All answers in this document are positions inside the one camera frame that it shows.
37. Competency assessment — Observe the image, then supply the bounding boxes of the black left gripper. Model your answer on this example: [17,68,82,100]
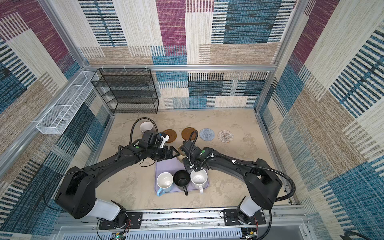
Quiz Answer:
[147,145,180,161]

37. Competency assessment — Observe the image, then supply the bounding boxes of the brown wooden round coaster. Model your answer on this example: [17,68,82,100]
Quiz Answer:
[182,127,196,141]

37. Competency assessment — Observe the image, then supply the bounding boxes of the white ceramic mug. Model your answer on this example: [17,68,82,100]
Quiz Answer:
[190,170,209,194]

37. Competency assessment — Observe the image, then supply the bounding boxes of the blue-grey woven round coaster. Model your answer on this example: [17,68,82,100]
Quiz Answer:
[200,128,215,142]

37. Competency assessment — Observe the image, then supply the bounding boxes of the black ceramic mug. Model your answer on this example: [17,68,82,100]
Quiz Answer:
[174,170,191,196]

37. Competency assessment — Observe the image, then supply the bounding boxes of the light blue handled mug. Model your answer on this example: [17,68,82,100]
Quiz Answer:
[157,172,174,197]

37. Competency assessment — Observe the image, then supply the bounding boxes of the lavender mug white inside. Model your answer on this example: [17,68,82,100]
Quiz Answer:
[140,122,155,134]

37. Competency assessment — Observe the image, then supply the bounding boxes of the clear patterned glass coaster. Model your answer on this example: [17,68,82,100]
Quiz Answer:
[218,130,234,143]

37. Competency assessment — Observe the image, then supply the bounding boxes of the beige ceramic mug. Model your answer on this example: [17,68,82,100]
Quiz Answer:
[177,145,186,163]

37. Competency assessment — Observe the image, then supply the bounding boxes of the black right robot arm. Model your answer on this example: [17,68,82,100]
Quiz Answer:
[181,140,284,219]

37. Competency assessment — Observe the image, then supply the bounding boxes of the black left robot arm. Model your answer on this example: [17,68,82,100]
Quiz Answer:
[55,144,180,221]

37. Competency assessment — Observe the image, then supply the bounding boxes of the lavender plastic tray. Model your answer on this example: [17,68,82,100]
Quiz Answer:
[154,158,210,194]

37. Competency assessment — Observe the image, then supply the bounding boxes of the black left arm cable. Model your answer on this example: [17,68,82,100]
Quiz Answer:
[128,117,159,145]

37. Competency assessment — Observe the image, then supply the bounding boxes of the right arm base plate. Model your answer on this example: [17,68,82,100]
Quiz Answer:
[222,209,267,226]

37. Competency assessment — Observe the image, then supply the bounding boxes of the black wire mesh shelf rack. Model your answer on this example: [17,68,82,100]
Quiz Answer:
[91,68,159,114]

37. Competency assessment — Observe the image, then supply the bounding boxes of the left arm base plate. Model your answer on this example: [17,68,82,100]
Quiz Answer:
[98,212,143,230]

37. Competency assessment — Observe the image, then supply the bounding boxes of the aluminium front rail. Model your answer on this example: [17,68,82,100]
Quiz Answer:
[50,206,315,240]

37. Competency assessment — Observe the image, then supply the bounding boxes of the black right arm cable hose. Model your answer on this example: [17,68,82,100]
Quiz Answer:
[232,160,297,202]

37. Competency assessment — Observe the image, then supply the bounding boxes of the white wire mesh wall basket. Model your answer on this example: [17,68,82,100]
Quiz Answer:
[36,71,95,135]

